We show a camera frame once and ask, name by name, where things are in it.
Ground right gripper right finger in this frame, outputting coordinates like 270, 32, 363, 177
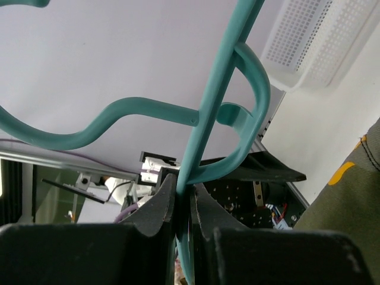
189, 183, 374, 284

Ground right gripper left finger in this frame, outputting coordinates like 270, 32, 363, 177
1, 174, 177, 284

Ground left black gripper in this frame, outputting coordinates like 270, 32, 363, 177
204, 151, 306, 230

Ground camouflage trousers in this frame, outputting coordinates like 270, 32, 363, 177
295, 122, 379, 284

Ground teal plastic hanger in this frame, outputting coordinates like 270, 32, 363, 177
1, 1, 271, 282

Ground white plastic basket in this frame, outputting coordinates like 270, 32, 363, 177
261, 1, 379, 93

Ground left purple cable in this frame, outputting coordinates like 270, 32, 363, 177
0, 138, 143, 222

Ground aluminium mounting rail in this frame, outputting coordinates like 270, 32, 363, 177
1, 149, 138, 180

